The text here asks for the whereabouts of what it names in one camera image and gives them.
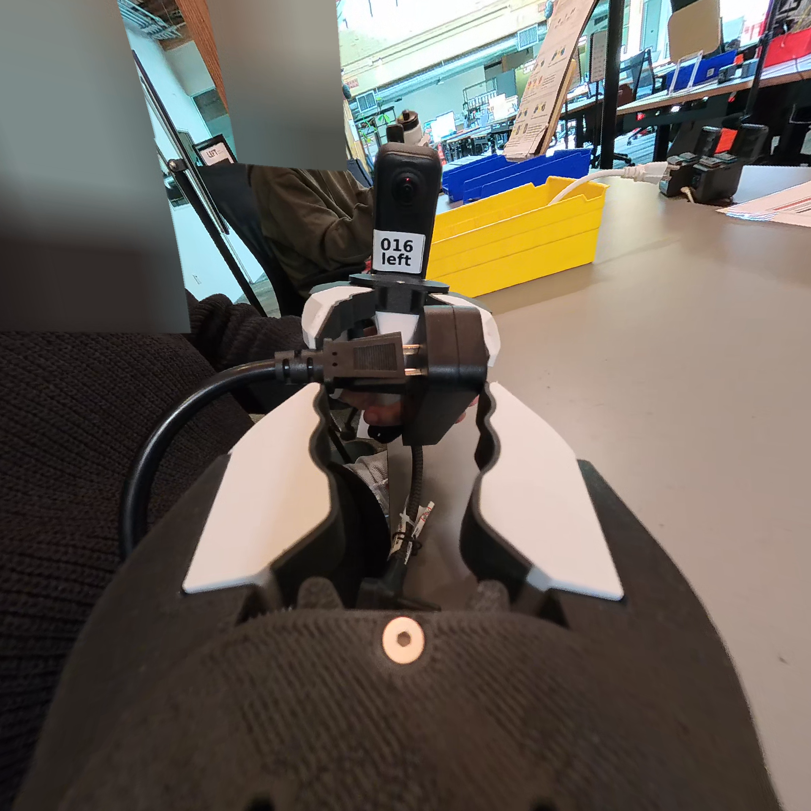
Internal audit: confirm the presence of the black power cord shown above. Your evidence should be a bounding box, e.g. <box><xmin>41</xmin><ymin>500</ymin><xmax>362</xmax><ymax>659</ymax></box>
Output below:
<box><xmin>122</xmin><ymin>337</ymin><xmax>424</xmax><ymax>558</ymax></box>

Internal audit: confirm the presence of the yellow plastic bin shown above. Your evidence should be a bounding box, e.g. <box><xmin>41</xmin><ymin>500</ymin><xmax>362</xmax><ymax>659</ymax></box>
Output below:
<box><xmin>431</xmin><ymin>176</ymin><xmax>609</xmax><ymax>299</ymax></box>

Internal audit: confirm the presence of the white power cord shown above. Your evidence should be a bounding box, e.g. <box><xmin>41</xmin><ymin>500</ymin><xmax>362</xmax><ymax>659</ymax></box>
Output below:
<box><xmin>548</xmin><ymin>161</ymin><xmax>670</xmax><ymax>205</ymax></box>

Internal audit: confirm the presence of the person's dark knit sweater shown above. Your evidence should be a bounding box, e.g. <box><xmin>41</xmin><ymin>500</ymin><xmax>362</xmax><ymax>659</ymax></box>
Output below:
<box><xmin>0</xmin><ymin>329</ymin><xmax>267</xmax><ymax>811</ymax></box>

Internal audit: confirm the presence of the white paper sheet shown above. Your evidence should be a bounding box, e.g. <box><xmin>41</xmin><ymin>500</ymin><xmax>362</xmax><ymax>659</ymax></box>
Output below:
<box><xmin>716</xmin><ymin>180</ymin><xmax>811</xmax><ymax>229</ymax></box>

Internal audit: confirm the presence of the wooden document stand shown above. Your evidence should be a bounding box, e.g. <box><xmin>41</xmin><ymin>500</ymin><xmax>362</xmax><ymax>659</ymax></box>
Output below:
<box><xmin>503</xmin><ymin>0</ymin><xmax>599</xmax><ymax>159</ymax></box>

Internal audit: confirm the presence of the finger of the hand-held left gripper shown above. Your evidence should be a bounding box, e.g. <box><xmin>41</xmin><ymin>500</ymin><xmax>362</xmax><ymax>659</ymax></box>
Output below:
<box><xmin>436</xmin><ymin>293</ymin><xmax>503</xmax><ymax>370</ymax></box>
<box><xmin>301</xmin><ymin>282</ymin><xmax>382</xmax><ymax>351</ymax></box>

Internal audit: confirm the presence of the grey desk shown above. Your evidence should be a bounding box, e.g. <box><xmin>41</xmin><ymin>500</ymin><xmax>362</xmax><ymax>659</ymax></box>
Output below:
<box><xmin>329</xmin><ymin>166</ymin><xmax>811</xmax><ymax>811</ymax></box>

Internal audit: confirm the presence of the person's left hand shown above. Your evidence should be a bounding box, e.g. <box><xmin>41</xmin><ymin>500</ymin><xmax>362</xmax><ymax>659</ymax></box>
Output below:
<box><xmin>363</xmin><ymin>393</ymin><xmax>414</xmax><ymax>428</ymax></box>

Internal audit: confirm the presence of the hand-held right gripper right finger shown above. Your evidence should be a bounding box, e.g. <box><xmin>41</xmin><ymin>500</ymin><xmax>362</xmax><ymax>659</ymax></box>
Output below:
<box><xmin>459</xmin><ymin>380</ymin><xmax>626</xmax><ymax>601</ymax></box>

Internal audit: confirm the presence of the person's left forearm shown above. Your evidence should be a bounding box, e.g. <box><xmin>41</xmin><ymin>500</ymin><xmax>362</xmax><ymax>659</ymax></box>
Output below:
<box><xmin>185</xmin><ymin>293</ymin><xmax>318</xmax><ymax>413</ymax></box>

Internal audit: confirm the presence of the blue plastic bin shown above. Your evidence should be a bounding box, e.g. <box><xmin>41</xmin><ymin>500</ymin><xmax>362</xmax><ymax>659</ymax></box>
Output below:
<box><xmin>441</xmin><ymin>147</ymin><xmax>593</xmax><ymax>205</ymax></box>

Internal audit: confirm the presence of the black charging dock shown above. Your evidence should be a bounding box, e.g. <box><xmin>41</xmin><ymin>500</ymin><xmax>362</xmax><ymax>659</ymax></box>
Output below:
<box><xmin>659</xmin><ymin>123</ymin><xmax>770</xmax><ymax>205</ymax></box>

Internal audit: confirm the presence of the printed instruction sheet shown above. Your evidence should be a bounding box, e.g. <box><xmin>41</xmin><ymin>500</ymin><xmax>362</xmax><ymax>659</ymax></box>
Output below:
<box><xmin>507</xmin><ymin>0</ymin><xmax>593</xmax><ymax>156</ymax></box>

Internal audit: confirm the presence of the black upright pole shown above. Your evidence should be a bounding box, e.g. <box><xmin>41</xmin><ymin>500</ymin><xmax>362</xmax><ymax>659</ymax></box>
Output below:
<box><xmin>604</xmin><ymin>0</ymin><xmax>626</xmax><ymax>171</ymax></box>

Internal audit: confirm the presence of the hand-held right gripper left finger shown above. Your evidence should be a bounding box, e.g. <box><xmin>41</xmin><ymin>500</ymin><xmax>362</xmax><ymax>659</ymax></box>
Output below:
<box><xmin>182</xmin><ymin>382</ymin><xmax>389</xmax><ymax>603</ymax></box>

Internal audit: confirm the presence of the braided cable with white tag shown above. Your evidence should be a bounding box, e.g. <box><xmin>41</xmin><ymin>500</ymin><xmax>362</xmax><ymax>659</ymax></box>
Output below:
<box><xmin>358</xmin><ymin>444</ymin><xmax>438</xmax><ymax>609</ymax></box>

